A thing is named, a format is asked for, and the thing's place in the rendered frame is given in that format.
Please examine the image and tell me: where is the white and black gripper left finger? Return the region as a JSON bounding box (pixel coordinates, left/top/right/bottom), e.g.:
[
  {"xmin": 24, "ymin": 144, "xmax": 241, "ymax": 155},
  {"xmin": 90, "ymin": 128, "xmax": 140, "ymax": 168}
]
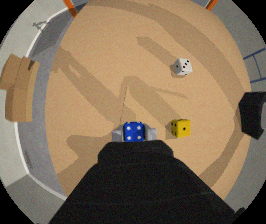
[{"xmin": 112, "ymin": 124, "xmax": 125, "ymax": 142}]

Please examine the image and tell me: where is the yellow die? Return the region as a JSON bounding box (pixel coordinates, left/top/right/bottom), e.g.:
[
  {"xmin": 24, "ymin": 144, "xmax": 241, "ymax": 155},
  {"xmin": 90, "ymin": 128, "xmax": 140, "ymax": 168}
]
[{"xmin": 171, "ymin": 119, "xmax": 190, "ymax": 138}]

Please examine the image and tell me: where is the white die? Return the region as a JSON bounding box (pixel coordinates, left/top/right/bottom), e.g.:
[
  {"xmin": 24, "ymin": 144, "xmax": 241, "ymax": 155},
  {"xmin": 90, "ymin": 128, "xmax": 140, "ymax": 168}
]
[{"xmin": 174, "ymin": 58, "xmax": 193, "ymax": 75}]

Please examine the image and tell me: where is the blue die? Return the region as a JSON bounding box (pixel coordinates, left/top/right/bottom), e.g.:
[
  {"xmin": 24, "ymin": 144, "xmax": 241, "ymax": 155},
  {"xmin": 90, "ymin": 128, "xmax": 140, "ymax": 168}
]
[{"xmin": 124, "ymin": 121, "xmax": 144, "ymax": 142}]

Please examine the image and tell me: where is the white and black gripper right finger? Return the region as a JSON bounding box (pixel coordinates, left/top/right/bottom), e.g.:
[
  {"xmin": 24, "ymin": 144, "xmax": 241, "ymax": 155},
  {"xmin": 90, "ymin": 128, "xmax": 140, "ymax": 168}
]
[{"xmin": 143, "ymin": 123, "xmax": 157, "ymax": 141}]

